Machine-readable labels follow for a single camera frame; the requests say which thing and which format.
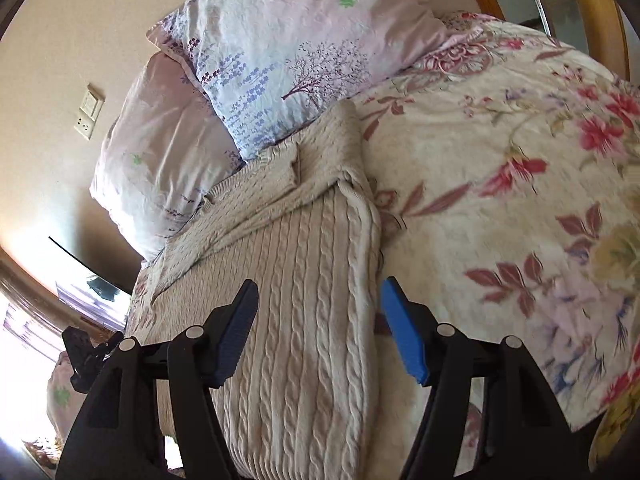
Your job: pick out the white wall switch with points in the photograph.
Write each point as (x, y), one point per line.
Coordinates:
(92, 101)

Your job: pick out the pink printed cloth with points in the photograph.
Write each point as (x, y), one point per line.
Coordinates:
(60, 400)

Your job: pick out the wooden bed headboard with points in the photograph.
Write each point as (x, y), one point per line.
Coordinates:
(600, 5)

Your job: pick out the pink floral pillow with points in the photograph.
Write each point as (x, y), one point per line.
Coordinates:
(160, 160)

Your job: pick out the white wall socket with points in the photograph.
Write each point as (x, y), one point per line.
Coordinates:
(84, 126)

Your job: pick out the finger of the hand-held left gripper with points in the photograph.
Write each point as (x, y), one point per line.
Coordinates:
(85, 360)

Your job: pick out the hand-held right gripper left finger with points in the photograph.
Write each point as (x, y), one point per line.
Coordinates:
(235, 330)

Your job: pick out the pillow with tree print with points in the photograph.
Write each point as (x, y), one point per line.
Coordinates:
(300, 35)

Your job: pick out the floral bed duvet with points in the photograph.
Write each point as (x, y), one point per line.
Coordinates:
(475, 210)

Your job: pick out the yellow floral cloth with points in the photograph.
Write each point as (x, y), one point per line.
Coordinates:
(617, 430)

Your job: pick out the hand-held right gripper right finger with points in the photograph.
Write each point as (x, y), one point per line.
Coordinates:
(402, 330)

